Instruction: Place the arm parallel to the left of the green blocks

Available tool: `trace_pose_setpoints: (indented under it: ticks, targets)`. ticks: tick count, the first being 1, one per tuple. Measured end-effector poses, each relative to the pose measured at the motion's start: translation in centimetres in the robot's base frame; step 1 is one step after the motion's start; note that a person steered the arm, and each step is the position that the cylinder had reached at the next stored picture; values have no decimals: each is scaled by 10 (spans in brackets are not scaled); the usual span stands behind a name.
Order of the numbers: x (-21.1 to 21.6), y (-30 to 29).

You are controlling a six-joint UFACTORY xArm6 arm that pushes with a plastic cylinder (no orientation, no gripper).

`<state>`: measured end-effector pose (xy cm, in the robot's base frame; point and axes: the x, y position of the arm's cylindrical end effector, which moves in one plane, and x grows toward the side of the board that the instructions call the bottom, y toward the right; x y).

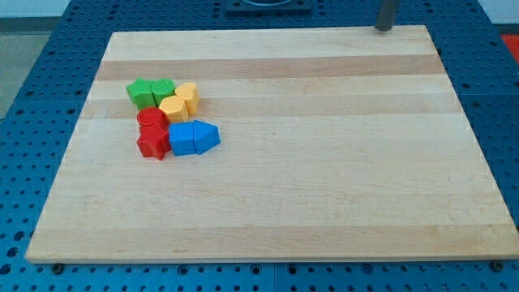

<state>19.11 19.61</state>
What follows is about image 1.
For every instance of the blue pentagon block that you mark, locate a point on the blue pentagon block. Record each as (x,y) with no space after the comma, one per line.
(206,136)

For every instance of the wooden board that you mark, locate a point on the wooden board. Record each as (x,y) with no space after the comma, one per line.
(337,144)

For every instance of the blue cube block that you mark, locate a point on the blue cube block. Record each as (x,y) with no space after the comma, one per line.
(181,138)

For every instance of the yellow heart block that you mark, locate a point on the yellow heart block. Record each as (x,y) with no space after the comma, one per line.
(189,93)

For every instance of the yellow hexagon block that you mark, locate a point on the yellow hexagon block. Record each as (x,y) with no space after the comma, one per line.
(174,108)

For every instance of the red star block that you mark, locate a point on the red star block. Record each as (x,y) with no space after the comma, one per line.
(153,141)

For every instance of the red cylinder block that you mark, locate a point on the red cylinder block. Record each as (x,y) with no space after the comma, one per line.
(152,117)

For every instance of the green cylinder block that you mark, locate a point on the green cylinder block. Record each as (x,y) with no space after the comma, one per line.
(162,88)

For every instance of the green star block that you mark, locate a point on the green star block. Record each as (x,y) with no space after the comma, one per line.
(140,93)

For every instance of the dark robot base mount plate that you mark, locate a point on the dark robot base mount plate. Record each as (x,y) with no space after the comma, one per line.
(235,7)

